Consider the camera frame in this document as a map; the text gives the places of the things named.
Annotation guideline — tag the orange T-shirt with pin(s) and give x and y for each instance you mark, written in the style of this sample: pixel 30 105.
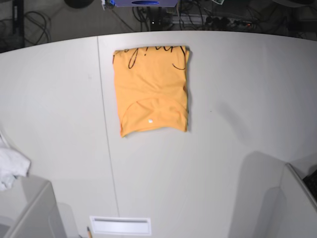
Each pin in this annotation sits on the orange T-shirt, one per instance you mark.
pixel 151 88

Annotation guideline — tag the purple box with blue oval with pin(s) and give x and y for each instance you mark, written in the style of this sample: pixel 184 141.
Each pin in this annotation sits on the purple box with blue oval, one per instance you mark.
pixel 150 3

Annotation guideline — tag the pencil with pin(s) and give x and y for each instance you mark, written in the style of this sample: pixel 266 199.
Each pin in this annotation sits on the pencil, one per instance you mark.
pixel 89 232

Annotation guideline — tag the white crumpled cloth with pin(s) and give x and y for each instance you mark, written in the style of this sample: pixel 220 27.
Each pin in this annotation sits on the white crumpled cloth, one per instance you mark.
pixel 12 165

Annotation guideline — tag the grey bin left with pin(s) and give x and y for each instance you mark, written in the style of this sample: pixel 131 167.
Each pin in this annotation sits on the grey bin left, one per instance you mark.
pixel 29 210

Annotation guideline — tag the grey bin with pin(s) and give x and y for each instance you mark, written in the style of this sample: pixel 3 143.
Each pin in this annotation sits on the grey bin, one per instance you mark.
pixel 288 210
pixel 29 210

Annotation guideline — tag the grey bin right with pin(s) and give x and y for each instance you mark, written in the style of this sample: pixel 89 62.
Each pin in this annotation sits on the grey bin right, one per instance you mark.
pixel 288 210

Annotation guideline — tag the black keyboard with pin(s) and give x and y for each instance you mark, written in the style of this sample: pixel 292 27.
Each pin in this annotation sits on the black keyboard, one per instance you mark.
pixel 311 183

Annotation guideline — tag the power strip with cables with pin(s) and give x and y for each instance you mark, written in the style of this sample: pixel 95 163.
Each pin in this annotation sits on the power strip with cables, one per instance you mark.
pixel 197 21

